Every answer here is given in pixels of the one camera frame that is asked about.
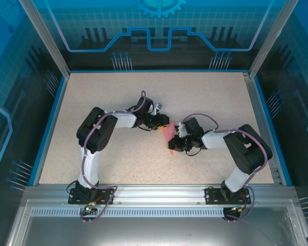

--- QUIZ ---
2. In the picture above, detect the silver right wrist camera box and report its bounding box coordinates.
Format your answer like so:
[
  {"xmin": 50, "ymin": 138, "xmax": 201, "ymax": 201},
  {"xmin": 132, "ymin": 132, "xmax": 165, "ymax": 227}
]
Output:
[{"xmin": 175, "ymin": 122, "xmax": 188, "ymax": 137}]

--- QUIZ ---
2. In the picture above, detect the aluminium frame post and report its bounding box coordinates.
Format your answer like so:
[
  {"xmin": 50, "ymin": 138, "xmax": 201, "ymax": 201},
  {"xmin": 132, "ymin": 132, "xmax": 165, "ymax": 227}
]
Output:
[
  {"xmin": 17, "ymin": 0, "xmax": 71, "ymax": 78},
  {"xmin": 247, "ymin": 0, "xmax": 300, "ymax": 79}
]

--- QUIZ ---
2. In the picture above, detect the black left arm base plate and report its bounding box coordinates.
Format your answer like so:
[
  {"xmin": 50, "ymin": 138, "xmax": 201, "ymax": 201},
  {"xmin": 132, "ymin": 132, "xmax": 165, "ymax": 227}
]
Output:
[{"xmin": 67, "ymin": 188, "xmax": 116, "ymax": 206}]

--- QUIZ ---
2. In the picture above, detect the shiny metal sheet panel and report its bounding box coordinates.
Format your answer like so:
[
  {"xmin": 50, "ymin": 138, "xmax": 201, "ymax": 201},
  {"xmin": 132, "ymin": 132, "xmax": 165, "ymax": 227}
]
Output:
[{"xmin": 4, "ymin": 199, "xmax": 308, "ymax": 246}]

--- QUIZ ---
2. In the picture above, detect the slotted grey cable duct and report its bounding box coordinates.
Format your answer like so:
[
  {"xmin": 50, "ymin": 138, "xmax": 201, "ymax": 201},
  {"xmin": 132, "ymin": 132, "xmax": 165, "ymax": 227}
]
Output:
[{"xmin": 30, "ymin": 207, "xmax": 225, "ymax": 219}]

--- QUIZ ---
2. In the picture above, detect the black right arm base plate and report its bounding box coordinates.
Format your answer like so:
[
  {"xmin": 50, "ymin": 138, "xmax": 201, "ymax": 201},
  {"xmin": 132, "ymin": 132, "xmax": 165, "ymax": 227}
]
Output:
[{"xmin": 204, "ymin": 186, "xmax": 253, "ymax": 206}]

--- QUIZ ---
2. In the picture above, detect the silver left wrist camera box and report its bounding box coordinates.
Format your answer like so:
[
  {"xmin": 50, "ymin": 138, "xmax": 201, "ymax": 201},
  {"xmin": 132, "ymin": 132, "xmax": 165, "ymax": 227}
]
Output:
[{"xmin": 153, "ymin": 102, "xmax": 165, "ymax": 115}]

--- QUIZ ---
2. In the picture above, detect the blue table border strip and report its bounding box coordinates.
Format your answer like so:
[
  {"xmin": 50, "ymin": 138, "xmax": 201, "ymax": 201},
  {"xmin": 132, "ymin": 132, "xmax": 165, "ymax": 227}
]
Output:
[
  {"xmin": 253, "ymin": 76, "xmax": 294, "ymax": 187},
  {"xmin": 31, "ymin": 75, "xmax": 69, "ymax": 187}
]

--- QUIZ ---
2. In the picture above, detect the cable connector with green light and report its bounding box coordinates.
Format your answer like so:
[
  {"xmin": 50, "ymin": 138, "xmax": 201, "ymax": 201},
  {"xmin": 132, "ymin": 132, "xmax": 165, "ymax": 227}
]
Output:
[
  {"xmin": 82, "ymin": 201, "xmax": 99, "ymax": 215},
  {"xmin": 228, "ymin": 204, "xmax": 247, "ymax": 214}
]

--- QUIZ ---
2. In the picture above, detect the long aluminium base rail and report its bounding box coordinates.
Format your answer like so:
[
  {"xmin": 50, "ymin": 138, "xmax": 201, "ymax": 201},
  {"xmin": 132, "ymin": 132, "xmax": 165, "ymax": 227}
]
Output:
[{"xmin": 22, "ymin": 184, "xmax": 298, "ymax": 203}]

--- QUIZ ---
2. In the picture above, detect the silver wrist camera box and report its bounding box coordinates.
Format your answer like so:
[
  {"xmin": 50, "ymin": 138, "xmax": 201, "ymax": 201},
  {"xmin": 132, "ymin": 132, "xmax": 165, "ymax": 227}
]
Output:
[
  {"xmin": 175, "ymin": 122, "xmax": 188, "ymax": 137},
  {"xmin": 153, "ymin": 102, "xmax": 165, "ymax": 115}
]

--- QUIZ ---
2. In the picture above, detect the aluminium side rail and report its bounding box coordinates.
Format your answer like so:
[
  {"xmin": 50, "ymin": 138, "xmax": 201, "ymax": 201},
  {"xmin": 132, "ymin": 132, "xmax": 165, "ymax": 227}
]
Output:
[{"xmin": 242, "ymin": 72, "xmax": 284, "ymax": 186}]

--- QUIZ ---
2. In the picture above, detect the pink square paper sheet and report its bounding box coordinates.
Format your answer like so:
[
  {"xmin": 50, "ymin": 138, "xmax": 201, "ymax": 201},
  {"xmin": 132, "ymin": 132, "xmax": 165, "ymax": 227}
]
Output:
[{"xmin": 160, "ymin": 121, "xmax": 177, "ymax": 156}]

